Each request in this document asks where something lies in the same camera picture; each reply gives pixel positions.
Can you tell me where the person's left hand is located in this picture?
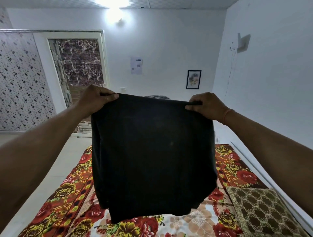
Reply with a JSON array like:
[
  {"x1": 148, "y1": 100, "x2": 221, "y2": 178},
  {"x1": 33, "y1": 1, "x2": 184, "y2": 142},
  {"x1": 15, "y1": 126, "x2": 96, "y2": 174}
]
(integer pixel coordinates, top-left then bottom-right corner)
[{"x1": 76, "y1": 84, "x2": 120, "y2": 117}]

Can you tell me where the person's right hand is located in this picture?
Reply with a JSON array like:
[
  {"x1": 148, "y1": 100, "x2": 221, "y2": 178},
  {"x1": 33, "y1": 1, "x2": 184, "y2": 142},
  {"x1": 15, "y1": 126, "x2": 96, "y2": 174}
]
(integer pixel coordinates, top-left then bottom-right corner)
[{"x1": 185, "y1": 92, "x2": 230, "y2": 123}]

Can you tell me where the black garment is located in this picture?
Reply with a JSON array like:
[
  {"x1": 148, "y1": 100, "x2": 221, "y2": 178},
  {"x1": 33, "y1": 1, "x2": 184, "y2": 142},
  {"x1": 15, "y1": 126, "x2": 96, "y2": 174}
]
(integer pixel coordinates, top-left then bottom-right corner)
[{"x1": 90, "y1": 93, "x2": 218, "y2": 224}]

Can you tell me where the person's right forearm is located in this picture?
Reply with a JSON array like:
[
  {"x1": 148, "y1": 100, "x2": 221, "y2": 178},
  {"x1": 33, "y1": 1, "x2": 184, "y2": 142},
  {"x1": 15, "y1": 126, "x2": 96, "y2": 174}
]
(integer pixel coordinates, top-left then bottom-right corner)
[{"x1": 224, "y1": 109, "x2": 313, "y2": 218}]

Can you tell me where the person's left forearm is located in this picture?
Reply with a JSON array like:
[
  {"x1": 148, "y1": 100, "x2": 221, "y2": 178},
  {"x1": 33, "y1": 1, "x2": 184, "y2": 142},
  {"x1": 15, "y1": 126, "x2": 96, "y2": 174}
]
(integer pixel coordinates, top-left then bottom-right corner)
[{"x1": 0, "y1": 104, "x2": 91, "y2": 231}]

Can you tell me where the black framed picture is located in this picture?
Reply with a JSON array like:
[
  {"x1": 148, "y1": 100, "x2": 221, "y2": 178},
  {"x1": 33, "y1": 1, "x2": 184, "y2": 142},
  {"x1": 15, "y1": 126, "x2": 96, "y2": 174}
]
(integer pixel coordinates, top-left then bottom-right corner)
[{"x1": 186, "y1": 70, "x2": 202, "y2": 90}]

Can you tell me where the orange wrist thread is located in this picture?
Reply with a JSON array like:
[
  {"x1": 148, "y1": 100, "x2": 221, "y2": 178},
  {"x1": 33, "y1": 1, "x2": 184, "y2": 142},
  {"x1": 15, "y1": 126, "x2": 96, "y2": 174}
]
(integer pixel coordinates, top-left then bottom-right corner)
[{"x1": 222, "y1": 109, "x2": 235, "y2": 125}]

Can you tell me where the white paper notice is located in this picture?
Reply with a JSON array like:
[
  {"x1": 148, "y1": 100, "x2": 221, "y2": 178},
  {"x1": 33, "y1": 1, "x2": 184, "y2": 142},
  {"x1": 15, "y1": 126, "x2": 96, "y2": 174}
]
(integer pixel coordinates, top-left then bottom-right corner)
[{"x1": 130, "y1": 57, "x2": 143, "y2": 75}]

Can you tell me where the marble patterned door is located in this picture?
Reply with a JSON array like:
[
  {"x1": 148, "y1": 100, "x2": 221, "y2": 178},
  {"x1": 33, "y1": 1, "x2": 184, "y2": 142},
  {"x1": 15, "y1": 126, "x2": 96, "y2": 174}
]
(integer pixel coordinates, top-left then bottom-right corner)
[{"x1": 48, "y1": 39, "x2": 105, "y2": 133}]

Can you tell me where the white speckled sliding panel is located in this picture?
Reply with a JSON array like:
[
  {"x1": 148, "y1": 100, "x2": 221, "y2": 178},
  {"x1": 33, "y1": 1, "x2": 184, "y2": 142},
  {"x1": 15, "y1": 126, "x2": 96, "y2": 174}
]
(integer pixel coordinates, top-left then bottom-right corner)
[{"x1": 0, "y1": 30, "x2": 57, "y2": 132}]

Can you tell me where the red floral bed sheet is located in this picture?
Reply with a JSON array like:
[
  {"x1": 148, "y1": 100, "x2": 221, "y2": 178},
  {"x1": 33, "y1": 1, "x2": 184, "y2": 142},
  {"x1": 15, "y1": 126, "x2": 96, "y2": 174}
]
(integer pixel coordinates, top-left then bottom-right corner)
[{"x1": 18, "y1": 144, "x2": 269, "y2": 237}]

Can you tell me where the brown patterned pillow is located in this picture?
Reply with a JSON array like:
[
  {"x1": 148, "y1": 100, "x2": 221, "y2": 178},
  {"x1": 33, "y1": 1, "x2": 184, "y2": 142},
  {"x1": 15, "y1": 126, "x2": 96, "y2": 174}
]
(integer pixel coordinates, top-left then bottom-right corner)
[{"x1": 226, "y1": 186, "x2": 310, "y2": 237}]

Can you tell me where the white door frame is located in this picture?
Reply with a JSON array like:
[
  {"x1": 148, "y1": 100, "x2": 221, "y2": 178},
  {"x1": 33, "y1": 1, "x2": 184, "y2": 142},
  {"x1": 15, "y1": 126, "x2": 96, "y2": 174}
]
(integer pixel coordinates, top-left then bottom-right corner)
[{"x1": 33, "y1": 31, "x2": 110, "y2": 137}]

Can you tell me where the thin wall cable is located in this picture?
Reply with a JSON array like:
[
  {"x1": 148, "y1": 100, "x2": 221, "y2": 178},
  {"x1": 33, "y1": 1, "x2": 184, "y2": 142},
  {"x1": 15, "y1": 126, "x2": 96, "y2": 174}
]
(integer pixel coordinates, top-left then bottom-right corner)
[{"x1": 224, "y1": 49, "x2": 237, "y2": 101}]

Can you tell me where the white wall switch box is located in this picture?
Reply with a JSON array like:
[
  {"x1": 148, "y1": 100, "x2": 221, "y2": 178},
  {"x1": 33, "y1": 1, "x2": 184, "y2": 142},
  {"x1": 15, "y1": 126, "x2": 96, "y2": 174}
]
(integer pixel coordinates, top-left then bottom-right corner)
[{"x1": 229, "y1": 33, "x2": 251, "y2": 54}]

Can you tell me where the wall light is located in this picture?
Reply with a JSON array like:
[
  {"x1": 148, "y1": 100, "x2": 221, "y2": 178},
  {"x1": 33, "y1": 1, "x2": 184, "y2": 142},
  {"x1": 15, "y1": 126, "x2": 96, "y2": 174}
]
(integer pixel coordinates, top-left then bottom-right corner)
[{"x1": 106, "y1": 7, "x2": 125, "y2": 26}]

